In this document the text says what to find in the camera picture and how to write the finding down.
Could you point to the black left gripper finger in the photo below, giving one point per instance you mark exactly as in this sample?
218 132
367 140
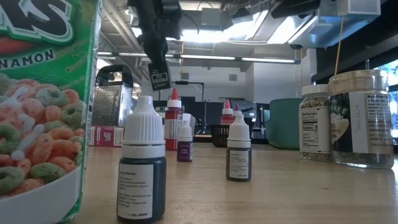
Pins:
157 51

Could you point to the red food colouring bottle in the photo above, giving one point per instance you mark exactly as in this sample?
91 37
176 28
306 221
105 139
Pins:
172 124
227 118

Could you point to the long linear ceiling light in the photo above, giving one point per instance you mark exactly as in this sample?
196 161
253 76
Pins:
217 57

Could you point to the dark background workstation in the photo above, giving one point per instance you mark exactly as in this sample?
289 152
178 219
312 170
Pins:
211 112

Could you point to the pink snack box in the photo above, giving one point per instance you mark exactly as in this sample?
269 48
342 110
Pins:
105 136

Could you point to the small black plastic basket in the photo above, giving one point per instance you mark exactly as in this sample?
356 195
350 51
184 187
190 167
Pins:
218 135

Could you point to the small purple dropper bottle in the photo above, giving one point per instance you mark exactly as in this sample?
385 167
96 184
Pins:
185 152

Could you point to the green cereal box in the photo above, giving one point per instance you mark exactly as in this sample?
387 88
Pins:
46 93

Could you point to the teal plastic bin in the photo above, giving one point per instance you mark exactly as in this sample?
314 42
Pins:
284 124

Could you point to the white-lidded spice jar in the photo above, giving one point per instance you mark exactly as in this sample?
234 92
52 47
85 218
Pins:
314 130

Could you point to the grey wall vent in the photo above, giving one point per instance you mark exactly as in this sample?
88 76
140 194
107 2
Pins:
185 76
232 77

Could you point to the black background gantry frame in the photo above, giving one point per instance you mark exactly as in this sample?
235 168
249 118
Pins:
186 82

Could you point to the pale overhead duct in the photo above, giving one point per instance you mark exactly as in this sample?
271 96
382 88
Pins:
326 29

